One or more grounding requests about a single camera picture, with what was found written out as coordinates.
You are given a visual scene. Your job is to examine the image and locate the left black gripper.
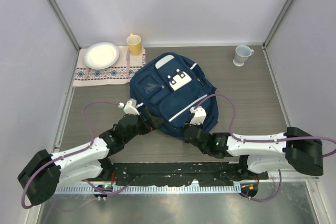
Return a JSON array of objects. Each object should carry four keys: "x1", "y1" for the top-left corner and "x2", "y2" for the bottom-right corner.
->
[{"x1": 123, "y1": 107, "x2": 164, "y2": 144}]

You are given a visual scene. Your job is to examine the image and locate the navy blue student backpack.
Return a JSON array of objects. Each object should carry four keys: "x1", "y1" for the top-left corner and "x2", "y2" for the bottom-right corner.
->
[{"x1": 130, "y1": 52, "x2": 219, "y2": 140}]

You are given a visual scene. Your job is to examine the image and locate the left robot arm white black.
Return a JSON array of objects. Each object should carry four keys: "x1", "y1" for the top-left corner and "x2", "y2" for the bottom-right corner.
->
[{"x1": 17, "y1": 109, "x2": 164, "y2": 209}]

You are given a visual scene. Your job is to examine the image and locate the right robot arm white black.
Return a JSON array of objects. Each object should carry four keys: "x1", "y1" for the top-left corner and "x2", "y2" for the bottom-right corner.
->
[{"x1": 183, "y1": 125, "x2": 323, "y2": 179}]

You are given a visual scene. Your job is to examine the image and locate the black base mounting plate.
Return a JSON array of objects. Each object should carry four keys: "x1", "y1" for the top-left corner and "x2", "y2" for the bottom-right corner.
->
[{"x1": 81, "y1": 161, "x2": 269, "y2": 187}]

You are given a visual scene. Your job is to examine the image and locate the patterned cloth placemat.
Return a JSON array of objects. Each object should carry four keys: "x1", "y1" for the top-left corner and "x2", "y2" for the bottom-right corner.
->
[{"x1": 72, "y1": 46, "x2": 146, "y2": 87}]

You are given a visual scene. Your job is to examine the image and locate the yellow mug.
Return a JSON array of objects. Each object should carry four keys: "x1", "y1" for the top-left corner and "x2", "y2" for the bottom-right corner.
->
[{"x1": 127, "y1": 34, "x2": 142, "y2": 56}]

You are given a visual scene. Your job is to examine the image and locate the white paper plate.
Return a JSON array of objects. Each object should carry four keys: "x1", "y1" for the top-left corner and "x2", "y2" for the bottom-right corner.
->
[{"x1": 83, "y1": 42, "x2": 120, "y2": 70}]

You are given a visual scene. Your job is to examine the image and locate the light blue footed cup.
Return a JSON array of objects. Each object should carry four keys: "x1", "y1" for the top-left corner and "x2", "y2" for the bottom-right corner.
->
[{"x1": 233, "y1": 45, "x2": 255, "y2": 67}]

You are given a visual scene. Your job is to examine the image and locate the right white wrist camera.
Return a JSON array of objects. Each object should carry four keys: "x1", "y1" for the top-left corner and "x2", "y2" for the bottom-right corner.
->
[{"x1": 189, "y1": 106, "x2": 206, "y2": 125}]

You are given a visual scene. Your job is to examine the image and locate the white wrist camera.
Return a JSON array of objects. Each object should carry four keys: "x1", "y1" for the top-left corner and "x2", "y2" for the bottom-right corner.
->
[
  {"x1": 118, "y1": 99, "x2": 140, "y2": 115},
  {"x1": 189, "y1": 106, "x2": 206, "y2": 125}
]

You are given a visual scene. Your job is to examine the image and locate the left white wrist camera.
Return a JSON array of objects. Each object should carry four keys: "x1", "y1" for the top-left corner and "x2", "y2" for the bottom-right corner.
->
[{"x1": 118, "y1": 99, "x2": 140, "y2": 115}]

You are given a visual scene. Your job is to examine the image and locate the white slotted cable duct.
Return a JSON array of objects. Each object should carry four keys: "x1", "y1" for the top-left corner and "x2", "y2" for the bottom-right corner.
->
[{"x1": 55, "y1": 183, "x2": 241, "y2": 194}]

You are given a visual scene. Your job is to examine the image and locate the pink handled table knife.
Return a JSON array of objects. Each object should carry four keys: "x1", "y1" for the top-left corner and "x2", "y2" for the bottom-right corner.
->
[{"x1": 126, "y1": 48, "x2": 130, "y2": 79}]

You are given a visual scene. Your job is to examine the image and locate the aluminium frame rail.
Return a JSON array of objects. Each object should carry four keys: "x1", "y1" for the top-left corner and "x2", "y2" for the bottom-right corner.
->
[{"x1": 33, "y1": 160, "x2": 320, "y2": 184}]

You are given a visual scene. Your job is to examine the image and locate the pink handled fork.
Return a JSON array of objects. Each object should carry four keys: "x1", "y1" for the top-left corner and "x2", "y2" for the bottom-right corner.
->
[{"x1": 85, "y1": 67, "x2": 90, "y2": 80}]

